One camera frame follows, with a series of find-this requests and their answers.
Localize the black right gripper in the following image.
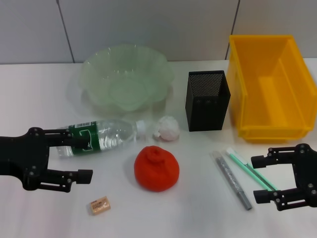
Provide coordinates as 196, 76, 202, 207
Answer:
251, 143, 317, 211

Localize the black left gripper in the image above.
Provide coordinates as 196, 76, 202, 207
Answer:
0, 126, 94, 193

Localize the green toothbrush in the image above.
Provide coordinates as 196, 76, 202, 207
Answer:
225, 147, 278, 191

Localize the grey marker pen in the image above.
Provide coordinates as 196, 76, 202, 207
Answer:
212, 151, 253, 211

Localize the clear green-label water bottle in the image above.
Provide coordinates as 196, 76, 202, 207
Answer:
55, 118, 148, 158

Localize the small beige eraser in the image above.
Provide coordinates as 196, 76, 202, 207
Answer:
89, 195, 111, 216

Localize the red-orange toy orange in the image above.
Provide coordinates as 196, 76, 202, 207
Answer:
134, 145, 180, 192

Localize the white paper ball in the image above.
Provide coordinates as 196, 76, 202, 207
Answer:
153, 116, 180, 142

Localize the black mesh pen holder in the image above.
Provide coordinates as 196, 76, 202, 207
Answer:
185, 70, 231, 132

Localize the translucent green fruit plate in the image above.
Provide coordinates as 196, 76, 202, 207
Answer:
80, 44, 175, 115

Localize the yellow plastic bin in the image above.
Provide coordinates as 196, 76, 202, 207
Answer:
229, 34, 317, 144

